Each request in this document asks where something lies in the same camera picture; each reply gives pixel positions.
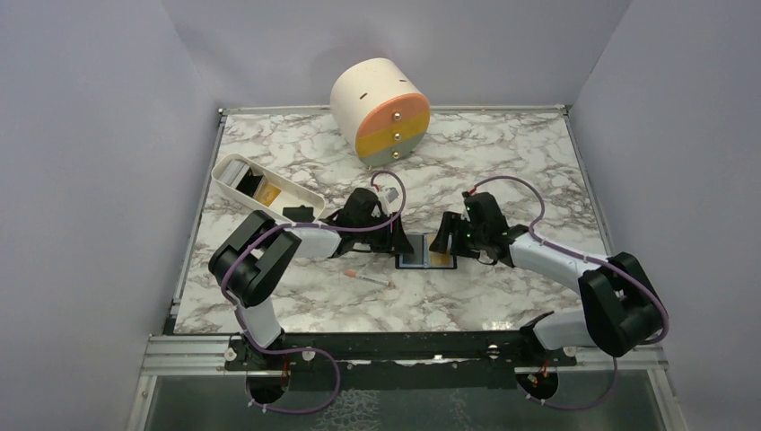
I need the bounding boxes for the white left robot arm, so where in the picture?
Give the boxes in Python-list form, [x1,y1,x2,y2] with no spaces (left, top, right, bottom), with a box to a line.
[207,186,413,369]

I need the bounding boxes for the black credit card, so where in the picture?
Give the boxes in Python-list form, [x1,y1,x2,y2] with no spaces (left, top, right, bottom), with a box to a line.
[400,234,424,267]

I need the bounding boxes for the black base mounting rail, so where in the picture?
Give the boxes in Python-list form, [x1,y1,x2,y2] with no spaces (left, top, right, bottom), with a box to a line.
[223,330,577,391]

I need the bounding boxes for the orange capped syringe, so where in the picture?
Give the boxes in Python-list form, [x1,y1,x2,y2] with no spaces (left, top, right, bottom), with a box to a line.
[343,269,395,287]

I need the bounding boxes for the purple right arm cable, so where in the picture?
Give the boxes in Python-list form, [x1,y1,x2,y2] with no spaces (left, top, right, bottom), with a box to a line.
[463,175,670,413]

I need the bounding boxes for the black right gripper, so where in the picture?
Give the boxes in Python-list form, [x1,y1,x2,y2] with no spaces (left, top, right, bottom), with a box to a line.
[430,210,487,259]

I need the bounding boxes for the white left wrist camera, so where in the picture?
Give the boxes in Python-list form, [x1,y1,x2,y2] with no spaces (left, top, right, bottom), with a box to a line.
[378,188,400,212]

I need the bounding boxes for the black card holder wallet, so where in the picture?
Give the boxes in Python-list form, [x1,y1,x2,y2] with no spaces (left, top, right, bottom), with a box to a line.
[395,233,438,270]

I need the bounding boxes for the white oblong tray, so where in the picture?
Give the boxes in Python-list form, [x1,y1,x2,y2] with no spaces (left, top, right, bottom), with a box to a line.
[211,154,326,222]

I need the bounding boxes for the cream round drawer cabinet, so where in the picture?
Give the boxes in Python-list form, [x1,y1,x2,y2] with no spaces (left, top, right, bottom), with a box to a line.
[329,57,431,167]

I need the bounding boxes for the stack of cards in tray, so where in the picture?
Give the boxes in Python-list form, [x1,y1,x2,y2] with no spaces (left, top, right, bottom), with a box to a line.
[219,159,281,207]

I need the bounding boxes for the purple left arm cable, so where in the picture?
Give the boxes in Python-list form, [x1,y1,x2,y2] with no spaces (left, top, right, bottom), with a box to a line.
[220,171,407,417]

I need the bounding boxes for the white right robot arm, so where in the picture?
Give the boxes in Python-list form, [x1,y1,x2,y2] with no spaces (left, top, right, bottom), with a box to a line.
[429,192,666,365]

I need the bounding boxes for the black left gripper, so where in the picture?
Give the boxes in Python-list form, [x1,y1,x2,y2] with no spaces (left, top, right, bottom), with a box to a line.
[354,212,414,254]

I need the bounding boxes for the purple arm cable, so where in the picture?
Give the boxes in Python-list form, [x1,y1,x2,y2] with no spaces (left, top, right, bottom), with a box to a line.
[220,171,407,417]
[463,175,670,413]

